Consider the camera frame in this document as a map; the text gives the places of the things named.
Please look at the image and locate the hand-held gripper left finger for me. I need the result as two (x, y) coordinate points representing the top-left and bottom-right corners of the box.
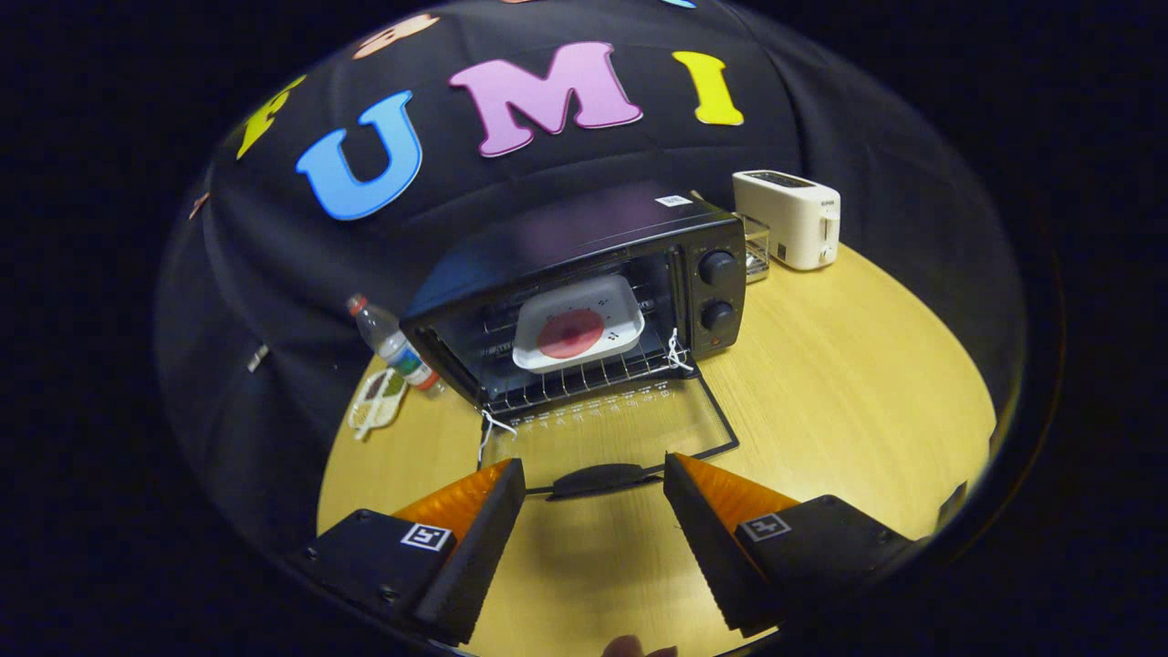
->
(306, 458), (527, 647)

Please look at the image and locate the wire mesh utensil holder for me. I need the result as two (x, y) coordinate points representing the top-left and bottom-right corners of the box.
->
(735, 212), (770, 282)

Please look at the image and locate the clear plastic water bottle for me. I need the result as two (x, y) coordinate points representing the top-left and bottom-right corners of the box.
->
(346, 293), (445, 395)

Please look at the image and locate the black backdrop cloth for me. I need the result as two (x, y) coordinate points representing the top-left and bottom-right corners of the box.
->
(155, 0), (1027, 548)

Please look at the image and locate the white bread toaster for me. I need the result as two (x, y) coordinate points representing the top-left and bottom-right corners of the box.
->
(733, 170), (841, 271)

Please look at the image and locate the white square plate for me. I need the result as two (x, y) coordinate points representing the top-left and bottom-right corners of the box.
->
(512, 275), (646, 375)

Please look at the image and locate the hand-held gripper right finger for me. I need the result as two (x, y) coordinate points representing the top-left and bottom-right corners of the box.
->
(663, 453), (913, 638)

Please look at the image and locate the black toaster oven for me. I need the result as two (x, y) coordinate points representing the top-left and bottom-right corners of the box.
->
(400, 180), (749, 501)

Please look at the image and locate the round pink food slice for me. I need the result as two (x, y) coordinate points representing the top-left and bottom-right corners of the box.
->
(537, 308), (605, 360)

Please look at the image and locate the small divided snack dish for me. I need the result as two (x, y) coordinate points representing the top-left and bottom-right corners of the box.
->
(348, 368), (410, 441)

